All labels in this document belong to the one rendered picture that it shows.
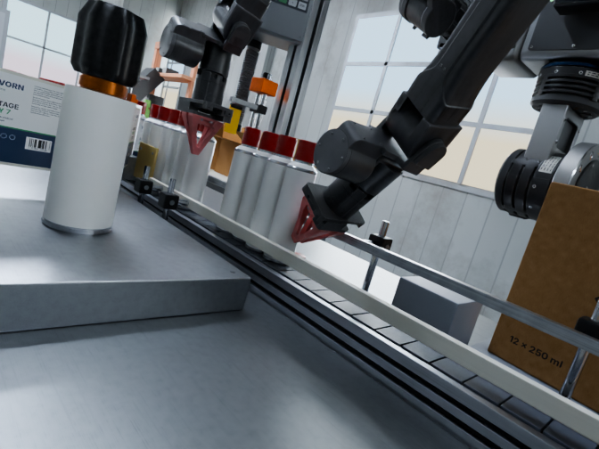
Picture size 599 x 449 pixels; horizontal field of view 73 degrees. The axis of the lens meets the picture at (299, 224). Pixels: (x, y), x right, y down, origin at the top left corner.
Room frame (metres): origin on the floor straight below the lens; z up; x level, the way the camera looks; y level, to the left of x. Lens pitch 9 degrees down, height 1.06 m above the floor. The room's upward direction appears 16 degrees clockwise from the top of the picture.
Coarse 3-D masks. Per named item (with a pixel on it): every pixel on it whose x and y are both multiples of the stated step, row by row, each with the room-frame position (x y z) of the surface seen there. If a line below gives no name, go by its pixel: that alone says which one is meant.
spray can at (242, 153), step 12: (252, 132) 0.76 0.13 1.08; (252, 144) 0.76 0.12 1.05; (240, 156) 0.75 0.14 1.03; (240, 168) 0.75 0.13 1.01; (228, 180) 0.76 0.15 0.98; (240, 180) 0.75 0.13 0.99; (228, 192) 0.76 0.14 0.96; (240, 192) 0.75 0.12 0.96; (228, 204) 0.75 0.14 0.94; (228, 216) 0.75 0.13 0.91; (216, 228) 0.76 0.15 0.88
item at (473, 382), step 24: (192, 216) 0.81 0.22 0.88; (264, 264) 0.63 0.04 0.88; (312, 288) 0.57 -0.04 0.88; (360, 312) 0.52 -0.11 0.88; (384, 336) 0.47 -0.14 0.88; (408, 336) 0.48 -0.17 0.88; (432, 360) 0.43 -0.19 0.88; (480, 384) 0.40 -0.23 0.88; (504, 408) 0.37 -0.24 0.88; (528, 408) 0.38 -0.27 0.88; (552, 432) 0.34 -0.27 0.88; (576, 432) 0.36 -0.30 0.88
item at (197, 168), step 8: (200, 128) 0.88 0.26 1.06; (200, 136) 0.86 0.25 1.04; (208, 144) 0.87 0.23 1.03; (208, 152) 0.87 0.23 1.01; (192, 160) 0.87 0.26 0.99; (200, 160) 0.87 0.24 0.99; (208, 160) 0.88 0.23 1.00; (192, 168) 0.86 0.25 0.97; (200, 168) 0.87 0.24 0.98; (208, 168) 0.88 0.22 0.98; (184, 176) 0.87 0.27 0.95; (192, 176) 0.86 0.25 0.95; (200, 176) 0.87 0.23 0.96; (184, 184) 0.87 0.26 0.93; (192, 184) 0.86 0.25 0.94; (200, 184) 0.87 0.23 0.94; (184, 192) 0.87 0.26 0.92; (192, 192) 0.86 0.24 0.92; (200, 192) 0.87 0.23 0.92; (200, 200) 0.88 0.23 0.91; (184, 208) 0.86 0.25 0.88
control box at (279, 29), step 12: (312, 0) 0.91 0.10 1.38; (276, 12) 0.90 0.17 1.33; (288, 12) 0.91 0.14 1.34; (300, 12) 0.91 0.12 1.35; (264, 24) 0.90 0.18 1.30; (276, 24) 0.90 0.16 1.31; (288, 24) 0.91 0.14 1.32; (300, 24) 0.91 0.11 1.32; (264, 36) 0.93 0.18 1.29; (276, 36) 0.91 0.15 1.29; (288, 36) 0.91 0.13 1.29; (300, 36) 0.91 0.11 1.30; (288, 48) 0.98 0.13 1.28
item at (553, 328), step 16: (208, 176) 0.91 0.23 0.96; (352, 240) 0.61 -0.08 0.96; (384, 256) 0.57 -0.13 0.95; (400, 256) 0.56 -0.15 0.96; (416, 272) 0.53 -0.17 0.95; (432, 272) 0.52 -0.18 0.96; (448, 288) 0.50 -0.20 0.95; (464, 288) 0.49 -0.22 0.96; (496, 304) 0.46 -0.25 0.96; (512, 304) 0.45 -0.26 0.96; (528, 320) 0.43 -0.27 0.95; (544, 320) 0.42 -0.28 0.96; (560, 336) 0.41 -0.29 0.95; (576, 336) 0.40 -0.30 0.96; (592, 352) 0.39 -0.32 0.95
